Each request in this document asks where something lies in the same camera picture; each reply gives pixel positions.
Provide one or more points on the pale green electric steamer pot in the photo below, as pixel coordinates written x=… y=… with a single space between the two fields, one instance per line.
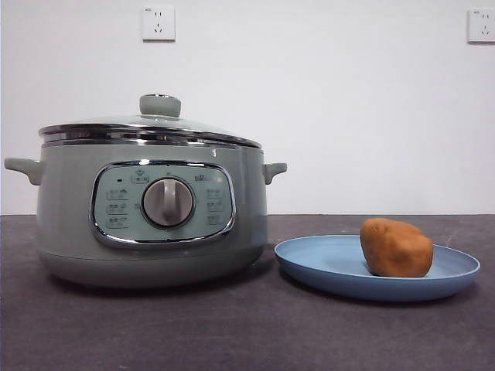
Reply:
x=65 y=232

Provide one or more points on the glass lid with green knob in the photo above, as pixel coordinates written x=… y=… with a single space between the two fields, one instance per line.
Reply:
x=160 y=106

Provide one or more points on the white wall socket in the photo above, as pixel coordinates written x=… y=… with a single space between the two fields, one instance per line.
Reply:
x=482 y=26
x=158 y=23

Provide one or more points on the blue round plate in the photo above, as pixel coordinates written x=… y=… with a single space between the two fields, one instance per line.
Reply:
x=317 y=255

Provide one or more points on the brown potato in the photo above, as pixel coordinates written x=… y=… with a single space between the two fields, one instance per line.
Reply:
x=398 y=249

